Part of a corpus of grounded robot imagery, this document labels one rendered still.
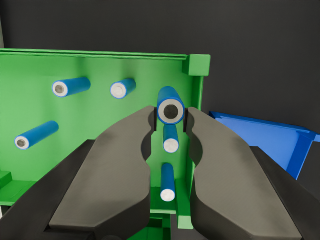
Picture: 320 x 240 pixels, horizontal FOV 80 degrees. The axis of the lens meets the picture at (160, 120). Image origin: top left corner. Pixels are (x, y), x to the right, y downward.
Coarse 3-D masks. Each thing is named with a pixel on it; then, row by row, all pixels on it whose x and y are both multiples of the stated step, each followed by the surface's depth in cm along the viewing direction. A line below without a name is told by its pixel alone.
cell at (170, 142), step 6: (168, 126) 25; (174, 126) 26; (168, 132) 23; (174, 132) 23; (168, 138) 21; (174, 138) 21; (168, 144) 21; (174, 144) 21; (168, 150) 22; (174, 150) 22
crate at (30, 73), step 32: (0, 64) 26; (32, 64) 26; (64, 64) 26; (96, 64) 26; (128, 64) 25; (160, 64) 25; (192, 64) 18; (0, 96) 27; (32, 96) 27; (96, 96) 27; (128, 96) 27; (192, 96) 26; (0, 128) 29; (32, 128) 28; (64, 128) 28; (96, 128) 28; (160, 128) 28; (0, 160) 30; (32, 160) 30; (160, 160) 29; (0, 192) 28
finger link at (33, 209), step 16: (64, 160) 7; (80, 160) 7; (48, 176) 7; (64, 176) 7; (32, 192) 6; (48, 192) 6; (64, 192) 6; (16, 208) 6; (32, 208) 6; (48, 208) 6; (0, 224) 5; (16, 224) 5; (32, 224) 5; (48, 224) 5
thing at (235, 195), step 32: (192, 128) 9; (224, 128) 9; (192, 160) 10; (224, 160) 7; (256, 160) 7; (192, 192) 7; (224, 192) 6; (256, 192) 6; (192, 224) 7; (224, 224) 6; (256, 224) 5; (288, 224) 5
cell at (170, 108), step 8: (168, 88) 16; (160, 96) 13; (168, 96) 12; (176, 96) 12; (160, 104) 12; (168, 104) 12; (176, 104) 12; (160, 112) 12; (168, 112) 12; (176, 112) 12; (160, 120) 12; (168, 120) 12; (176, 120) 12
